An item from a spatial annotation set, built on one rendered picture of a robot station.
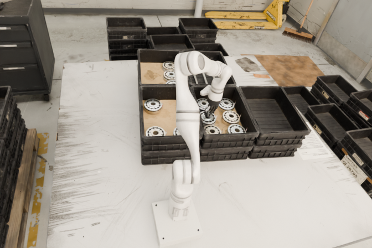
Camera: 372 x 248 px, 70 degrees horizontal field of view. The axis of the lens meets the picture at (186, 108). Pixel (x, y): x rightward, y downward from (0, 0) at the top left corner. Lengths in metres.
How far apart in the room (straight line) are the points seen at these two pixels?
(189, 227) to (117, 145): 0.60
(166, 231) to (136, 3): 3.84
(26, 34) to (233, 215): 2.04
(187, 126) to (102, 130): 0.74
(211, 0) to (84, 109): 3.57
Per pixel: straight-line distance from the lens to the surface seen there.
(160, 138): 1.26
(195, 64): 0.99
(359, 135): 2.45
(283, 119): 1.71
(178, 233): 1.23
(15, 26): 2.49
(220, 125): 1.51
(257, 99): 1.78
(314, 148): 1.83
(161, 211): 1.27
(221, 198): 1.39
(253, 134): 1.39
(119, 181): 1.39
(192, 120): 0.98
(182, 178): 1.00
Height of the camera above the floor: 1.88
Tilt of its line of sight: 42 degrees down
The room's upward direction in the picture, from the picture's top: 10 degrees clockwise
